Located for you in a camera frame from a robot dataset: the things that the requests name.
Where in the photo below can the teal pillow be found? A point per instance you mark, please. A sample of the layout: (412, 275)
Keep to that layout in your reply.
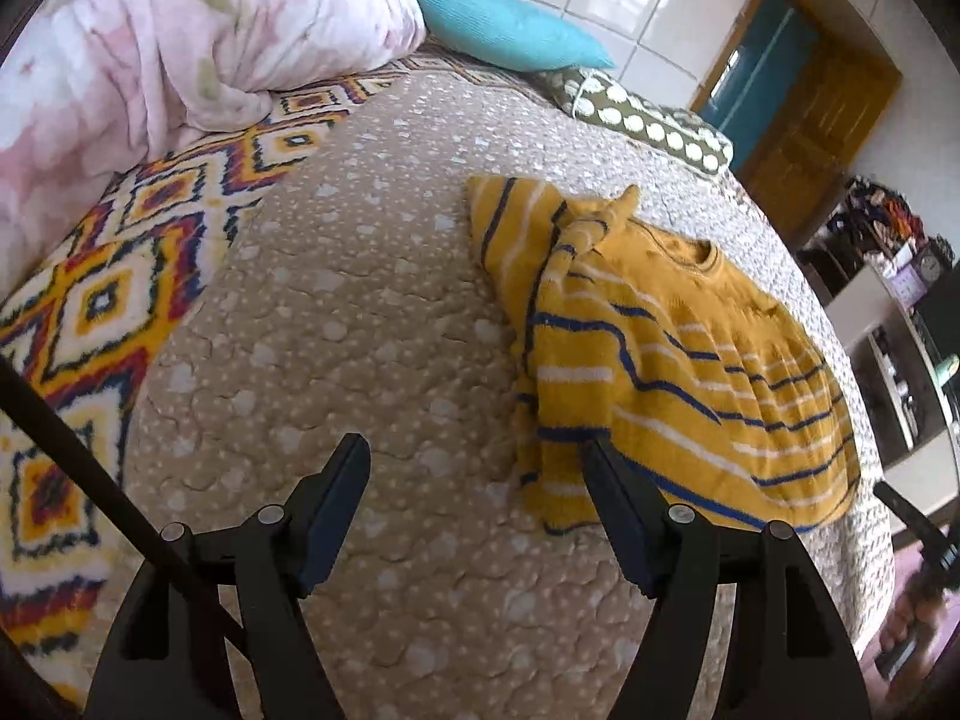
(512, 34)

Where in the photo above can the yellow striped knit sweater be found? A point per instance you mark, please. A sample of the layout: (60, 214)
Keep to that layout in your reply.
(660, 345)

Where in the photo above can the pink floral duvet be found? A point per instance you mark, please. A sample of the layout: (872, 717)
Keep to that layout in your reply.
(92, 88)

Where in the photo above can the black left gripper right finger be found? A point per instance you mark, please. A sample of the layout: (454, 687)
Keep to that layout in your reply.
(788, 654)

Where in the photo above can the colourful geometric blanket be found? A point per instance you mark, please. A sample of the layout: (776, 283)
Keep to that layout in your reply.
(84, 328)

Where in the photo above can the brown wooden door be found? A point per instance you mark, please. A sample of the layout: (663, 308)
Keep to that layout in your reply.
(800, 162)

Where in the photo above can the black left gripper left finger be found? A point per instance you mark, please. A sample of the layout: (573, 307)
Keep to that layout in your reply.
(166, 655)

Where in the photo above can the olive bolster with white sheep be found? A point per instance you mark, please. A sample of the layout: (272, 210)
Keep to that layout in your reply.
(593, 97)

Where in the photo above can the beige quilted bedspread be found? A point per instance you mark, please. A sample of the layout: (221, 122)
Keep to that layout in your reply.
(352, 303)

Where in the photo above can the person's right hand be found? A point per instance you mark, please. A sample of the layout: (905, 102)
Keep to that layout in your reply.
(919, 609)

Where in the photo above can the white shelf unit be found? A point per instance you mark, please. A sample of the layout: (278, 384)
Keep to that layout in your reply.
(910, 415)

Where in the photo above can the small desk clock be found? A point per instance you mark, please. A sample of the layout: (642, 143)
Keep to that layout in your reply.
(931, 263)

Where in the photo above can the pile of colourful clothes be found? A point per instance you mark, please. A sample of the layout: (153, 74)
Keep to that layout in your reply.
(872, 216)

